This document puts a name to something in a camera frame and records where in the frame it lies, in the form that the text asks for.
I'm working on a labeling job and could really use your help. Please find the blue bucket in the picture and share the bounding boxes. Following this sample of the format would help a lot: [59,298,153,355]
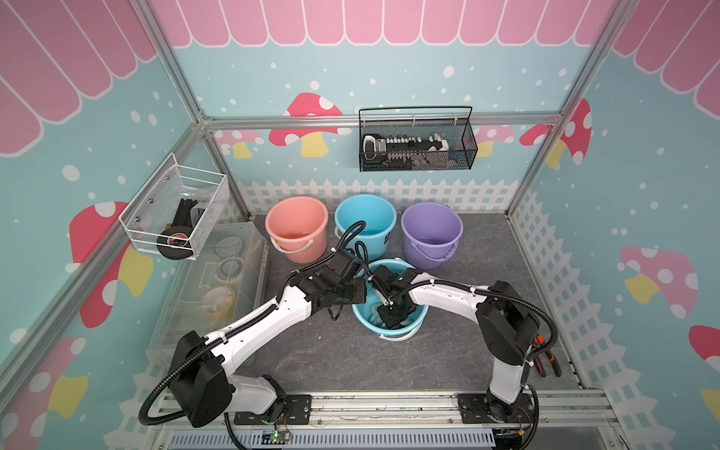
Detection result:
[334,194,398,261]
[352,259,429,342]

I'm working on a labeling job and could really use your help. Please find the purple bucket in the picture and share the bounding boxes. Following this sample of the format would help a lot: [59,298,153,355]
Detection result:
[400,202,464,270]

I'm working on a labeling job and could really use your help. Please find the pink plastic bucket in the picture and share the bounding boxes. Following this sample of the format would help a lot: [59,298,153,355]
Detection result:
[264,196,329,264]

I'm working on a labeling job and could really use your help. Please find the light green cloth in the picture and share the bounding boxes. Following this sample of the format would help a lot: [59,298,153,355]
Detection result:
[354,303,413,336]

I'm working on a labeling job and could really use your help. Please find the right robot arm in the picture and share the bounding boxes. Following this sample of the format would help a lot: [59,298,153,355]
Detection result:
[367,265,558,422]

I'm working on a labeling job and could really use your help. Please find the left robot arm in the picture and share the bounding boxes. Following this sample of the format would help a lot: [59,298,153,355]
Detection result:
[166,250,369,428]

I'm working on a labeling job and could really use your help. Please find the clear plastic storage box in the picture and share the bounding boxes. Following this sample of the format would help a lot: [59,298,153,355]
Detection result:
[148,222,268,369]

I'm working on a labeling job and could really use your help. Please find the orange black pliers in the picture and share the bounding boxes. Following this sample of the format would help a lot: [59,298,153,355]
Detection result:
[532,335,563,378]

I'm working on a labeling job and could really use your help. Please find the black tape dispenser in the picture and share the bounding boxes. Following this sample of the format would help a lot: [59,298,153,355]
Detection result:
[156,199,206,261]

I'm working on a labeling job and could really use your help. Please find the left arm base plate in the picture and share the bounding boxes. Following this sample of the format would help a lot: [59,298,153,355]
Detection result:
[234,395,312,426]

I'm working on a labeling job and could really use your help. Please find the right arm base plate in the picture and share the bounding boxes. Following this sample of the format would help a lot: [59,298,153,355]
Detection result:
[457,393,537,425]

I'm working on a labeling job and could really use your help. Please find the black wire mesh basket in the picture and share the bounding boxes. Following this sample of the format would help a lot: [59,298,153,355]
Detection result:
[357,106,478,172]

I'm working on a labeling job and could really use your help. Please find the white wire basket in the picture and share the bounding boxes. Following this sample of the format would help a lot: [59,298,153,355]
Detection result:
[119,155,230,261]

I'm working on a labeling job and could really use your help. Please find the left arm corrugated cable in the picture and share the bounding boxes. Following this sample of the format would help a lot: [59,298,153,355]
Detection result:
[138,220,369,427]

